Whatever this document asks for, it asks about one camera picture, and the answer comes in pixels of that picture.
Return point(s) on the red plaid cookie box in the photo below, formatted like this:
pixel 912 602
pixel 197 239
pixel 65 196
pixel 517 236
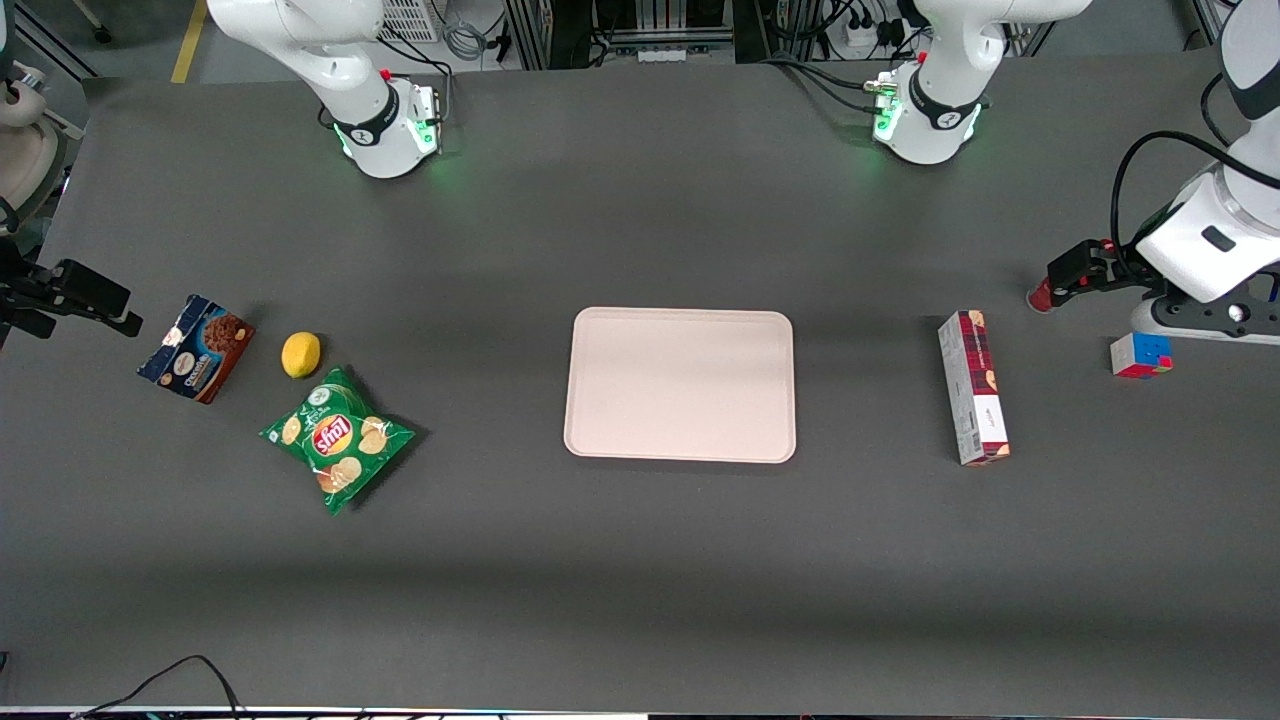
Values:
pixel 975 390

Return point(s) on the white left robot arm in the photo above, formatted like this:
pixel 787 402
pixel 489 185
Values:
pixel 930 130

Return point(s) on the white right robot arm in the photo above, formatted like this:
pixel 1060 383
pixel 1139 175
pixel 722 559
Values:
pixel 380 140

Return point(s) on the pale pink plastic tray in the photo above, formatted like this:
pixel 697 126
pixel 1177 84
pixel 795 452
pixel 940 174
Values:
pixel 680 385

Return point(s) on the white perforated box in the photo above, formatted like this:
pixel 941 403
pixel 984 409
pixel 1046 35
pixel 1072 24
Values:
pixel 410 20

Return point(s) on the blue chocolate cookie box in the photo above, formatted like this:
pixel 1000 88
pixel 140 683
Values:
pixel 195 350

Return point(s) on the red soda bottle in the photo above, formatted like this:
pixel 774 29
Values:
pixel 1038 298

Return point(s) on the colourful puzzle cube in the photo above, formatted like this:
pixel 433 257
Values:
pixel 1140 355

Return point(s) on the white power strip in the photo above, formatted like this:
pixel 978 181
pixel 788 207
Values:
pixel 865 38

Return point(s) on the black equipment rack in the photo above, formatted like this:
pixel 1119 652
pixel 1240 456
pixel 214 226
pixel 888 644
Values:
pixel 560 30

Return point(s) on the green chips bag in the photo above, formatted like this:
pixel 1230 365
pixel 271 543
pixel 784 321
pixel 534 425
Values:
pixel 338 440

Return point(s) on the yellow lemon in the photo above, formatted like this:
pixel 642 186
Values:
pixel 301 355

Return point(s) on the beige chair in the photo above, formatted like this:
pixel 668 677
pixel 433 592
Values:
pixel 25 160

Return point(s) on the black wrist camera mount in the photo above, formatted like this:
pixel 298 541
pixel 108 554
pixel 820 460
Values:
pixel 1190 318

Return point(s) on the black device on mount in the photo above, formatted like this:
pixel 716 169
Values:
pixel 92 290

